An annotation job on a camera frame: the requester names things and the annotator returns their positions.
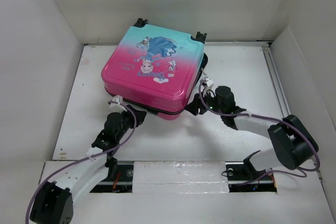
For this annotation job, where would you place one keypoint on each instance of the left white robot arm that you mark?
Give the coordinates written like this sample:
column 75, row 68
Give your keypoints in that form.
column 54, row 199

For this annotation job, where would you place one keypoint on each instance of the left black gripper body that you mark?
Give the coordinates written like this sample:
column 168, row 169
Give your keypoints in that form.
column 128, row 120

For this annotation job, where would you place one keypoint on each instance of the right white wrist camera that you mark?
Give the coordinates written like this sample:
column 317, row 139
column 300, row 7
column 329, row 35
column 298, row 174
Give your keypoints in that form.
column 206, row 83

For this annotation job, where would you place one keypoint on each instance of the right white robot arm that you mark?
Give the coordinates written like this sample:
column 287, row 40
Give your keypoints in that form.
column 292, row 144

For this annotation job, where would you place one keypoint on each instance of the white foam cover plate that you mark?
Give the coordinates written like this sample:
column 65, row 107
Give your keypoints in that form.
column 196, row 177

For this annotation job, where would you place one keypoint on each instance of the teal pink suitcase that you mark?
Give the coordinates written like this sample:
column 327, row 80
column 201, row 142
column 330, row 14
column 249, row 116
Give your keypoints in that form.
column 156, row 68

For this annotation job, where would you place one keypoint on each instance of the aluminium frame rail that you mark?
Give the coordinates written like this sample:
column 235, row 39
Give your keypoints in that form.
column 275, row 79

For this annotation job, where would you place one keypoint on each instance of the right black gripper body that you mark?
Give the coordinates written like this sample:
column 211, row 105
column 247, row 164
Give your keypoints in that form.
column 202, row 107

